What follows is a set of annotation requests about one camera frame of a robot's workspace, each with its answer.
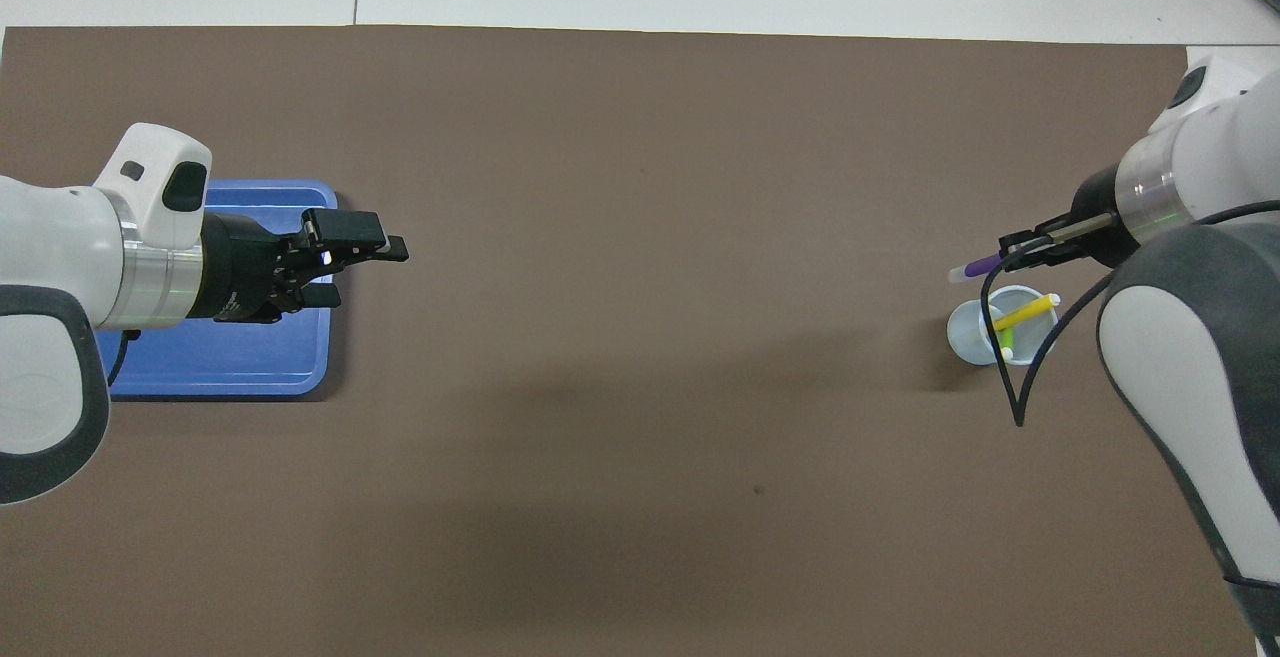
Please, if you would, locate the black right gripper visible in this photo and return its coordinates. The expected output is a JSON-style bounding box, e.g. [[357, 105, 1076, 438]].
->
[[1000, 165, 1141, 271]]

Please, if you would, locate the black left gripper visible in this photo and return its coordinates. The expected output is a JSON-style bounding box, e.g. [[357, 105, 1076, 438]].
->
[[188, 209, 409, 325]]

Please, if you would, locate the purple marker pen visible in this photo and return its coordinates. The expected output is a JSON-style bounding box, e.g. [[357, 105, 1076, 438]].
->
[[948, 252, 1004, 284]]

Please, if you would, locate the yellow marker pen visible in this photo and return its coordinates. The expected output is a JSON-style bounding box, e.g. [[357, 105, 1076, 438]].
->
[[993, 294, 1061, 331]]

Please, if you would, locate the blue plastic tray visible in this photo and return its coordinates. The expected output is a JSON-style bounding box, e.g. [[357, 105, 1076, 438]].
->
[[98, 179, 339, 400]]

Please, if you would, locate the translucent plastic cup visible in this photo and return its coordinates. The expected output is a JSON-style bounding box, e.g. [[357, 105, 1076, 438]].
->
[[946, 285, 1059, 368]]

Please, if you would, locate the brown table mat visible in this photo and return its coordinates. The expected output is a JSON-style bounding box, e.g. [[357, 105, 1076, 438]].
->
[[0, 25, 1256, 657]]

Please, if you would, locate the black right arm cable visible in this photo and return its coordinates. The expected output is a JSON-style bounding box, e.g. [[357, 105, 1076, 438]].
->
[[980, 202, 1280, 428]]

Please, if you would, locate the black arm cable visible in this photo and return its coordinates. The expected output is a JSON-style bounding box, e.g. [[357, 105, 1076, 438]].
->
[[105, 329, 141, 388], [980, 202, 1280, 428]]

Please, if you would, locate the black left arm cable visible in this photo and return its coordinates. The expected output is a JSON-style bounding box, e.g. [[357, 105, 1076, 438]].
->
[[105, 329, 141, 388]]

